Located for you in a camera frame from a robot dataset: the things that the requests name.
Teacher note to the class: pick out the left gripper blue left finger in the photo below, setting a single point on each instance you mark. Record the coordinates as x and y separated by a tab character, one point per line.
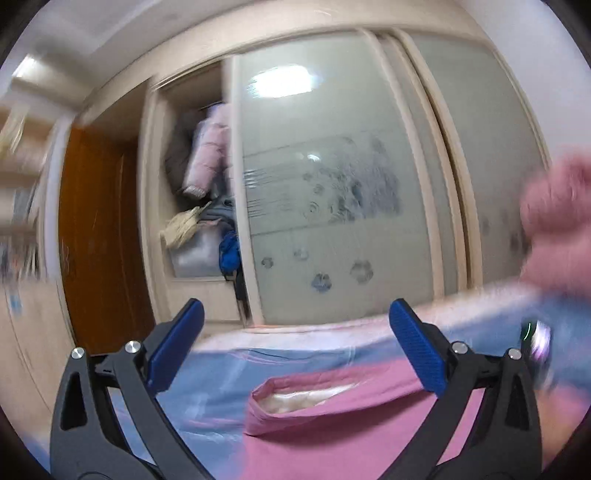
87	441

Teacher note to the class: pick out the rolled pink quilt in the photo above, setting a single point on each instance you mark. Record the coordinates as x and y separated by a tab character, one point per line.
555	215

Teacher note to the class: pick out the brown wooden door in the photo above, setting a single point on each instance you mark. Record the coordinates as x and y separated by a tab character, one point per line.
100	250

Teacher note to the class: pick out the dark hanging coat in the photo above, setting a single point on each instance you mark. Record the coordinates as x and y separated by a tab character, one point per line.
179	148

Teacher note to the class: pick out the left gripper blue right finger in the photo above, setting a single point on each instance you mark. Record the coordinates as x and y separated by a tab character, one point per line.
420	348

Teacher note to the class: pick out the bookshelf with books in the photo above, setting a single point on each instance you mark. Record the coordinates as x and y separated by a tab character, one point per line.
25	144

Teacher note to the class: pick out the pink puffer jacket hanging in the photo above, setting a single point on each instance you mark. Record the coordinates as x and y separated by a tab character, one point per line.
209	157

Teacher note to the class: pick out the blue plaid bed blanket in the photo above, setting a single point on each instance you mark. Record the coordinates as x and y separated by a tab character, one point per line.
206	401

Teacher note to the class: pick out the beige cloth bag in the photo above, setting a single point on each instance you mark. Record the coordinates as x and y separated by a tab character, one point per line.
182	227

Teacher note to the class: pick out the light wood cabinet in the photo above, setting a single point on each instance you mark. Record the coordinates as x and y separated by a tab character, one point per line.
35	344

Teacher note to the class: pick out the pink and white hooded jacket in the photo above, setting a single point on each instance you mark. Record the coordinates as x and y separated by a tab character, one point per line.
353	423

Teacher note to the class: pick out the wardrobe with frosted sliding doors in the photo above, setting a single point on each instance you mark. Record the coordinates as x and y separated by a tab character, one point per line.
368	163

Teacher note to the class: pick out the translucent storage box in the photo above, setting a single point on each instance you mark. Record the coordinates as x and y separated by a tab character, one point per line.
198	256

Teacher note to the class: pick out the blue garment in wardrobe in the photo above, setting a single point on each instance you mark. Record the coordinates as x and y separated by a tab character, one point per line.
229	260

